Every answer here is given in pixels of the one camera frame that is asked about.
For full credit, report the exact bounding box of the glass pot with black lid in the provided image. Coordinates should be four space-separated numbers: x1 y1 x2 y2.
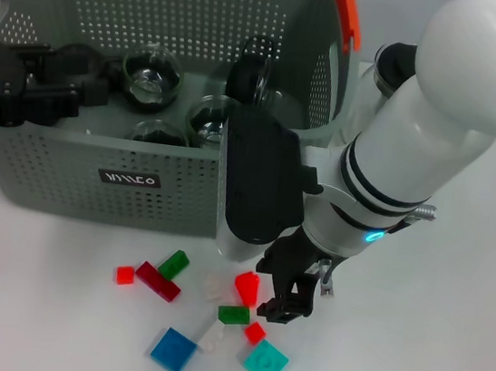
348 36 422 142

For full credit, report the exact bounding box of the dark red long brick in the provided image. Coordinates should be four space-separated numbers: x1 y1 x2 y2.
131 259 185 305

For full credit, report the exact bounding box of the green brick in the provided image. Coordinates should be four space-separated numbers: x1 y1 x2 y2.
155 246 192 283
215 303 253 328

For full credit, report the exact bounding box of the glass teacup with black holder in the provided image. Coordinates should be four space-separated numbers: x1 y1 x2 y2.
115 39 189 118
124 115 193 149
181 89 234 153
223 32 297 114

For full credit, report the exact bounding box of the white two-stud brick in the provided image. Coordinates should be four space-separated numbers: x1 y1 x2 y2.
199 270 229 303

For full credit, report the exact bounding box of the right arm cable with plug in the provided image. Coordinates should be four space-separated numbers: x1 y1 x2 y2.
313 190 437 311

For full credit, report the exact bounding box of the red sloped brick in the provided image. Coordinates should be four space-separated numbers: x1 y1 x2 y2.
230 269 264 309

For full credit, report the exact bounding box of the teal square plate brick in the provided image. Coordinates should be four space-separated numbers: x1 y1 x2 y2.
242 337 293 371

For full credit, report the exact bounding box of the dark clay teapot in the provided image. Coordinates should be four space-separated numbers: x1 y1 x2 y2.
47 39 126 101

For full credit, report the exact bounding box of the small red brick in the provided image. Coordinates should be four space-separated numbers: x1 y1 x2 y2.
114 263 137 288
243 320 269 347

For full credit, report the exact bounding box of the grey perforated storage bin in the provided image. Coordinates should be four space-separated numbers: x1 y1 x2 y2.
0 0 364 257

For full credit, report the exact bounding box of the blue square plate brick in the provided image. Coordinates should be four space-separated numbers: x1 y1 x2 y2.
147 324 200 371

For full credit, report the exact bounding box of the right wrist camera housing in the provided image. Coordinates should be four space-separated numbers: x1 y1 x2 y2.
205 103 334 274

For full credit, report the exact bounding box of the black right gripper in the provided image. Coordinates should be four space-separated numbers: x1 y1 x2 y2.
249 221 333 331

